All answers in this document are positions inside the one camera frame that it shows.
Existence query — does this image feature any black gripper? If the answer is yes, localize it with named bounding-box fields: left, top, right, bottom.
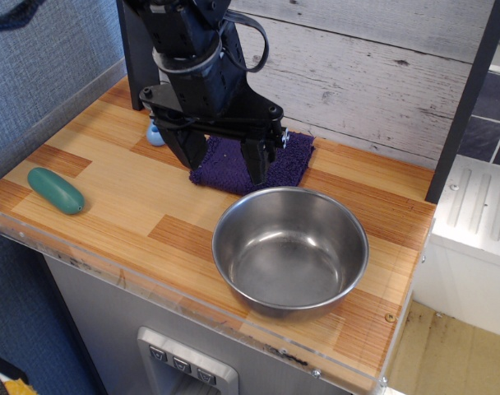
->
left=139, top=61, right=289, bottom=185

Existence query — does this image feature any green toy cucumber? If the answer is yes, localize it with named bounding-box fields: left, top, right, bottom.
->
left=27, top=167, right=86, bottom=215

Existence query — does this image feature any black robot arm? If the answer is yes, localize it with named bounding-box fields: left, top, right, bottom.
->
left=127, top=1, right=289, bottom=185

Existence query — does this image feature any purple chenille cloth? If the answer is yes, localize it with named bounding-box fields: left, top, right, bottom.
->
left=189, top=132, right=314, bottom=196

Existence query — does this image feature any blue grey toy spoon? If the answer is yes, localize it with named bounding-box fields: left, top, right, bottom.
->
left=146, top=120, right=165, bottom=146

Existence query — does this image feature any stainless steel bowl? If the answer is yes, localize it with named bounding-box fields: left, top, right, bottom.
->
left=211, top=187, right=369, bottom=320

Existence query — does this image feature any silver button panel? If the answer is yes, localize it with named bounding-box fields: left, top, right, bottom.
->
left=137, top=327, right=239, bottom=394

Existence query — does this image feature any clear acrylic edge guard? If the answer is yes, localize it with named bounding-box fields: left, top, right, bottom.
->
left=0, top=200, right=435, bottom=394

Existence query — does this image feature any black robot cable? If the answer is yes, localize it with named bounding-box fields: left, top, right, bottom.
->
left=223, top=10, right=271, bottom=74

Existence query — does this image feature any black left frame post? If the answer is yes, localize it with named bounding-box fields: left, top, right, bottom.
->
left=116, top=0, right=160, bottom=110

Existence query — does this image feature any black frame post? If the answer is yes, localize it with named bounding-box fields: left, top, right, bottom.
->
left=116, top=0, right=160, bottom=110
left=425, top=0, right=500, bottom=203

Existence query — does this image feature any black right frame post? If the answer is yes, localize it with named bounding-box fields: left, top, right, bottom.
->
left=425, top=0, right=500, bottom=203

